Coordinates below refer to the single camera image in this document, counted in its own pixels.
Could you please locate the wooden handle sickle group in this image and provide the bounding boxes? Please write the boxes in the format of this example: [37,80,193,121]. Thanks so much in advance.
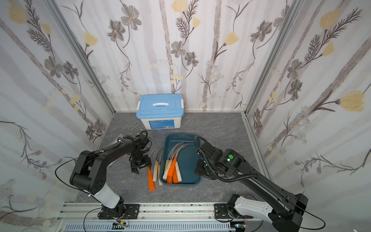
[162,142,184,180]

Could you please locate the orange handle sickle group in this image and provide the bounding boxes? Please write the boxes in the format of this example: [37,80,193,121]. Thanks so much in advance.
[167,176,173,184]

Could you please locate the thin orange handle sickle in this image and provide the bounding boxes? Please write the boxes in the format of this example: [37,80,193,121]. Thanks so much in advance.
[172,170,179,184]

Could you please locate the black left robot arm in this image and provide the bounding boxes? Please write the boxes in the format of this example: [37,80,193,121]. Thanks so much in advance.
[69,132,152,219]

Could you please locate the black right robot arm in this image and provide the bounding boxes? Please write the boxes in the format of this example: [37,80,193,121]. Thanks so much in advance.
[195,141,308,232]

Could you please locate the teal plastic storage bin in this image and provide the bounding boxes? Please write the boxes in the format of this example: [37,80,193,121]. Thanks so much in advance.
[160,133,201,187]

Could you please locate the white storage box blue lid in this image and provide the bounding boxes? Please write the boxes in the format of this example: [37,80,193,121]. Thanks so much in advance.
[136,94,185,130]

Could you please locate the bagged blue face masks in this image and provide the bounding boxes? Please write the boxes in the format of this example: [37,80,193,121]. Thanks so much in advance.
[108,133,124,168]

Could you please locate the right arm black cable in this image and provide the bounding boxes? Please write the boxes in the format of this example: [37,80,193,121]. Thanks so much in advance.
[193,135,327,232]

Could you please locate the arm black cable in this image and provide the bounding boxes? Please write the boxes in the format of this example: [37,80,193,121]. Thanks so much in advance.
[193,135,327,232]
[54,130,153,232]

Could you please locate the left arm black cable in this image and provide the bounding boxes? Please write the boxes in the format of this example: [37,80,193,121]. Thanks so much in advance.
[54,130,153,232]

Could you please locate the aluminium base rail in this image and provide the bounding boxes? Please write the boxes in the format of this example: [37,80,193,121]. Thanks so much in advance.
[52,196,277,232]

